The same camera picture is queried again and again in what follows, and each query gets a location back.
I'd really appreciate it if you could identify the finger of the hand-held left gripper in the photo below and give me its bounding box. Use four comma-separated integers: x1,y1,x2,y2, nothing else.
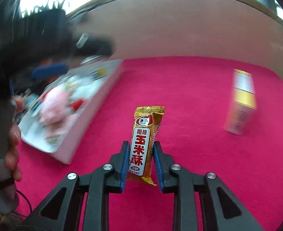
69,29,115,57
31,61,68,80

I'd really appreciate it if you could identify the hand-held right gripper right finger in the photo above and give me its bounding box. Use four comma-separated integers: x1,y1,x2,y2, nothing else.
153,141,265,231

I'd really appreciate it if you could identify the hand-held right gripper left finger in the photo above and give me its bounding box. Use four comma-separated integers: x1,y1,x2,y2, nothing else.
23,141,130,231

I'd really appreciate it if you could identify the gold snack bar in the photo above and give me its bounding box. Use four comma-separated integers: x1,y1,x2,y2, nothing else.
127,106,165,186

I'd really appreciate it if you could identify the white storage box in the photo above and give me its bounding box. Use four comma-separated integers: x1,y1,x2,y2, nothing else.
18,59,124,165

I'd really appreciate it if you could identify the person's left hand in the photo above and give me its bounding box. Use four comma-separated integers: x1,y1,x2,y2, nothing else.
5,96,24,183

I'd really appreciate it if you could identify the white plush with red bow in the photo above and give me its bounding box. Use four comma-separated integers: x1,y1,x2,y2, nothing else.
67,76,101,112

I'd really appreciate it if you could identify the pink embossed table cloth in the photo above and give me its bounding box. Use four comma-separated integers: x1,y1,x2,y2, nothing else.
15,56,283,231

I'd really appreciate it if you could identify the yellow white barcode box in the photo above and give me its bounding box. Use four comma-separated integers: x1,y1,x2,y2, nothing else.
224,69,257,135

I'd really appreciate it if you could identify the black cable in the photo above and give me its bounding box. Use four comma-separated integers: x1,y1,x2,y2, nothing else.
16,190,33,218

